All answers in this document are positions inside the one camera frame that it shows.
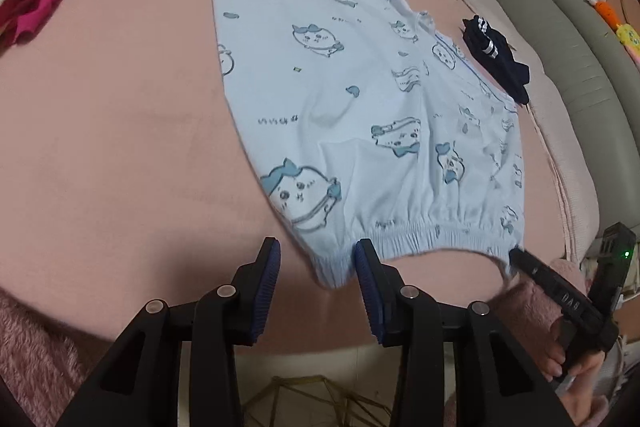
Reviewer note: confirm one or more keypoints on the light blue cartoon pajama pants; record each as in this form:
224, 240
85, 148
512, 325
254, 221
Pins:
350, 107

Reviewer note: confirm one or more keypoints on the orange carrot plush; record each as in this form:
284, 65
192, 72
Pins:
607, 14

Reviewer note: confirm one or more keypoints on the navy shorts with white stripes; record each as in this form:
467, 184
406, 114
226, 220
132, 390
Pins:
495, 52

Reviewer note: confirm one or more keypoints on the yellow plush toy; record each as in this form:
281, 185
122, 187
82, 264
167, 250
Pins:
629, 39

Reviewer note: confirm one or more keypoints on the mauve shaggy rug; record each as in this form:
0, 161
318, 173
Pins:
35, 347

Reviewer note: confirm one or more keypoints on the pink bed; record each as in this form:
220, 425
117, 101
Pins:
125, 132

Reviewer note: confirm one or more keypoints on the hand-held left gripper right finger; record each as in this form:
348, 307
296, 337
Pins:
370, 297

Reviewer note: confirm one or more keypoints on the person's right hand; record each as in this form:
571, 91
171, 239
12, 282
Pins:
554, 354

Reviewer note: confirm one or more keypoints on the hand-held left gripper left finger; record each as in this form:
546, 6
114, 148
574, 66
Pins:
265, 292

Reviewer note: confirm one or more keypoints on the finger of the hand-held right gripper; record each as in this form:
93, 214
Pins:
530, 264

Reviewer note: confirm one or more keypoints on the person's right forearm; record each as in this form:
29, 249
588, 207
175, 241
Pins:
587, 402

